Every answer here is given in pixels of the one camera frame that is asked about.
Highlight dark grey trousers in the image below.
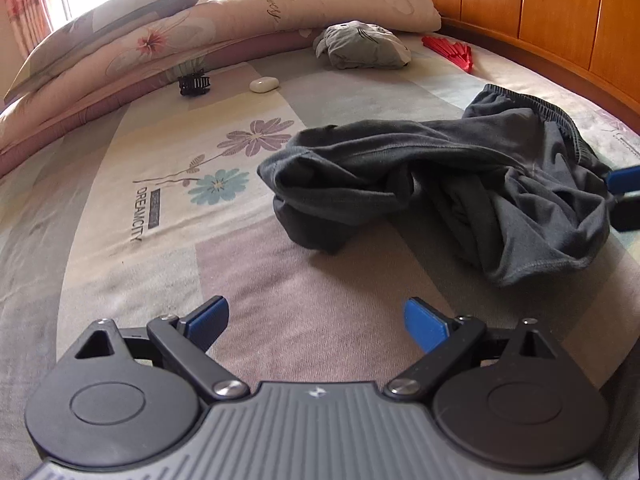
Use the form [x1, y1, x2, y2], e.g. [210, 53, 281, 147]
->
[257, 84, 614, 286]

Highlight red folding fan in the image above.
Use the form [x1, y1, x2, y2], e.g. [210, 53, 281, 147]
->
[421, 36, 474, 74]

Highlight wooden orange headboard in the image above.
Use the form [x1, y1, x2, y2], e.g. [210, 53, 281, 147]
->
[433, 0, 639, 131]

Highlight black hair claw clip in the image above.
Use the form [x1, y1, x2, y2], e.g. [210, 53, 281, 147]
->
[178, 72, 210, 98]

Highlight white earbuds case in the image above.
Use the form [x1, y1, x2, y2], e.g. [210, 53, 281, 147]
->
[250, 76, 280, 94]

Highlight bundled grey white cloth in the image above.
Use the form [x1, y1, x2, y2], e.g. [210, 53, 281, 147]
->
[312, 21, 412, 70]

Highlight folded floral pink quilt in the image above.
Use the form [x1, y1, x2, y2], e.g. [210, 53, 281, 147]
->
[1, 0, 442, 174]

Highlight grey floral pillow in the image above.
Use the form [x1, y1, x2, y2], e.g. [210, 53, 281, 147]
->
[4, 0, 198, 105]

